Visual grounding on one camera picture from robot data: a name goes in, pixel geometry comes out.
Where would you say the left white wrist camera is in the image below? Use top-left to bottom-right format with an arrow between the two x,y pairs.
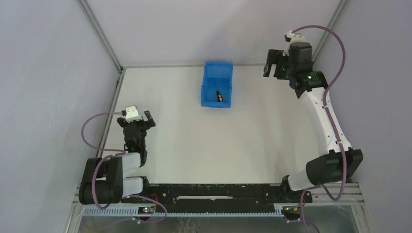
122,105 -> 143,123

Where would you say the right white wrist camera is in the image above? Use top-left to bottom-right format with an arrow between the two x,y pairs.
282,31 -> 306,56

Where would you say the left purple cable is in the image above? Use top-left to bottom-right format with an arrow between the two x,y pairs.
80,111 -> 169,226

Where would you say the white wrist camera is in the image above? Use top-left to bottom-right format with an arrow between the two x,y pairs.
282,31 -> 306,56
122,105 -> 143,123

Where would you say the small electronics board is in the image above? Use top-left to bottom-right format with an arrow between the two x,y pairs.
138,206 -> 155,215

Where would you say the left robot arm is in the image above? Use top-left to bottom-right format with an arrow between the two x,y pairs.
78,106 -> 156,209

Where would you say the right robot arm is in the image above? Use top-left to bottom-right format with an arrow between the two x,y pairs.
263,42 -> 363,191

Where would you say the blue plastic bin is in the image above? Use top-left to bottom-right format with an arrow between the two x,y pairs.
201,62 -> 234,108

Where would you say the grey slotted cable duct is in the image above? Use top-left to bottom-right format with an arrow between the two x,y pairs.
83,205 -> 284,217

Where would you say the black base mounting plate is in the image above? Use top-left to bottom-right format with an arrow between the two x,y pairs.
122,183 -> 313,214

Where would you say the black yellow screwdriver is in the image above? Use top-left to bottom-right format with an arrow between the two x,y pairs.
216,91 -> 223,102

